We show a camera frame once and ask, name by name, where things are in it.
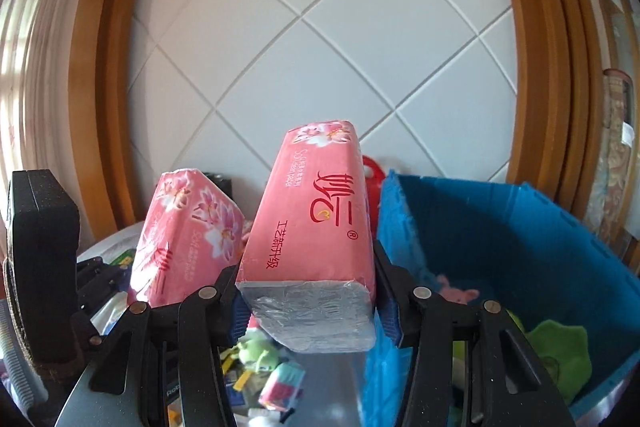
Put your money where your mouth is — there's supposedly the wooden arch frame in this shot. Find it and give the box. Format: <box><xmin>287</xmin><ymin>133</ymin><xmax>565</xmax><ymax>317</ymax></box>
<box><xmin>75</xmin><ymin>0</ymin><xmax>166</xmax><ymax>234</ymax></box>
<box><xmin>482</xmin><ymin>0</ymin><xmax>617</xmax><ymax>229</ymax></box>

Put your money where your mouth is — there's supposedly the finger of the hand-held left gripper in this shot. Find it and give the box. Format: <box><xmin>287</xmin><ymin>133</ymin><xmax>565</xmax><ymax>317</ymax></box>
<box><xmin>70</xmin><ymin>306</ymin><xmax>127</xmax><ymax>351</ymax></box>
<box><xmin>76</xmin><ymin>257</ymin><xmax>132</xmax><ymax>309</ymax></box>

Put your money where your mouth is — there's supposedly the blue plastic crate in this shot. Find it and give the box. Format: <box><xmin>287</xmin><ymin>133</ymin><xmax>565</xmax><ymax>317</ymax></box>
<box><xmin>362</xmin><ymin>171</ymin><xmax>640</xmax><ymax>427</ymax></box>

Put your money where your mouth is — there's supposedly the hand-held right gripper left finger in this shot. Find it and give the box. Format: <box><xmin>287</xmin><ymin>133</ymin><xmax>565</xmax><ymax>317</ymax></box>
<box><xmin>85</xmin><ymin>264</ymin><xmax>251</xmax><ymax>427</ymax></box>

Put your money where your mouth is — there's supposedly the sheer curtain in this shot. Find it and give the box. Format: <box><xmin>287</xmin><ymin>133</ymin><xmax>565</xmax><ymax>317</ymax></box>
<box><xmin>0</xmin><ymin>0</ymin><xmax>83</xmax><ymax>258</ymax></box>

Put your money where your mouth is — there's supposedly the red toy suitcase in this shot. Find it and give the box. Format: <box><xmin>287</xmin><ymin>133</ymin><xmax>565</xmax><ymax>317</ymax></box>
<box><xmin>361</xmin><ymin>155</ymin><xmax>386</xmax><ymax>240</ymax></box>

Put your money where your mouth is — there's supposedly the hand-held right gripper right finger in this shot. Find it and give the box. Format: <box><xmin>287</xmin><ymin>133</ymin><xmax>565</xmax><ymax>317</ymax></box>
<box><xmin>372</xmin><ymin>241</ymin><xmax>576</xmax><ymax>427</ymax></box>

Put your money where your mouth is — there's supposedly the green plush hat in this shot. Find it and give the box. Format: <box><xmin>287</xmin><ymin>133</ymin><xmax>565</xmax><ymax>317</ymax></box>
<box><xmin>520</xmin><ymin>319</ymin><xmax>594</xmax><ymax>406</ymax></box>

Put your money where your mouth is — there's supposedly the pink plush toy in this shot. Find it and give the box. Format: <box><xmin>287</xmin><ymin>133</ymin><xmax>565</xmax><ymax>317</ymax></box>
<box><xmin>434</xmin><ymin>276</ymin><xmax>481</xmax><ymax>306</ymax></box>

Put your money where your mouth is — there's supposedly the small green frog keychain plush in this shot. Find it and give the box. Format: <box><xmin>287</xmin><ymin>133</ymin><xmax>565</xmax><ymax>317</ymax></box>
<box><xmin>236</xmin><ymin>336</ymin><xmax>280</xmax><ymax>373</ymax></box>

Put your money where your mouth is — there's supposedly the striped grey tablecloth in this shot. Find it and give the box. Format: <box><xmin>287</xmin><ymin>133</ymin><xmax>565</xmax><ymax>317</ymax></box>
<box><xmin>77</xmin><ymin>227</ymin><xmax>148</xmax><ymax>266</ymax></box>

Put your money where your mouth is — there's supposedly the pink tissue pack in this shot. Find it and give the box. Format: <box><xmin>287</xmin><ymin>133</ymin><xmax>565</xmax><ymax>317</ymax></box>
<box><xmin>235</xmin><ymin>121</ymin><xmax>377</xmax><ymax>354</ymax></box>

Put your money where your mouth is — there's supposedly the pink carton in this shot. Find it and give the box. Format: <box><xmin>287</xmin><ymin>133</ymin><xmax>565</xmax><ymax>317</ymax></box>
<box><xmin>127</xmin><ymin>169</ymin><xmax>246</xmax><ymax>309</ymax></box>

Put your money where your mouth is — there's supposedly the colourful small tissue pack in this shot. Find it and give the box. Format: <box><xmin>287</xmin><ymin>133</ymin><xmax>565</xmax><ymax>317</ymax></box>
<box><xmin>257</xmin><ymin>361</ymin><xmax>306</xmax><ymax>411</ymax></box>

